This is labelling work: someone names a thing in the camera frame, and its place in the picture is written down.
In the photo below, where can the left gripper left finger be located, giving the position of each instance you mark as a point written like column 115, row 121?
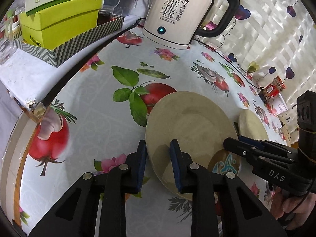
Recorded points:
column 95, row 205

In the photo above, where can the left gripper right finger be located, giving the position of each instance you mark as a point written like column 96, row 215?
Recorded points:
column 220, row 200

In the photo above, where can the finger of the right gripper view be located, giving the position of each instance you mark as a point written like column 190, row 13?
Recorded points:
column 250, row 148

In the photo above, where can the small beige plate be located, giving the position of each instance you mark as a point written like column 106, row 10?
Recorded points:
column 250, row 126

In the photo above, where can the brown patterned plate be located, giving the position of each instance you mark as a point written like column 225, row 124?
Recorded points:
column 223, row 162

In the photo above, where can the large beige plate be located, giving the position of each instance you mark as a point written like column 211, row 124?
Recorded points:
column 197, row 123

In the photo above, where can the person's right hand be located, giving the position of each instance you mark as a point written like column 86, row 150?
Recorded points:
column 281, row 205

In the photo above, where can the red lid sauce jar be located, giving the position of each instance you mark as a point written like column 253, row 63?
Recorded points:
column 272, row 90

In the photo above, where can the floral plastic tablecloth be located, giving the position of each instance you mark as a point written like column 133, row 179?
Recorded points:
column 136, row 89

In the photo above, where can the heart pattern curtain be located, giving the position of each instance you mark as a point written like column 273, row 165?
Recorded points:
column 277, row 35

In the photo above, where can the striped chevron tray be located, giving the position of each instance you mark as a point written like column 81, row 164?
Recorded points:
column 63, row 52

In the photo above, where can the white electric kettle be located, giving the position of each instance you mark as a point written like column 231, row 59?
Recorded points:
column 174, row 23

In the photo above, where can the clear glass cup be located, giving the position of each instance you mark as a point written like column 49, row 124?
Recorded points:
column 9, row 28

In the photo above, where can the yellow-green box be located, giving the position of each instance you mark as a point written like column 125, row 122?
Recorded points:
column 57, row 24

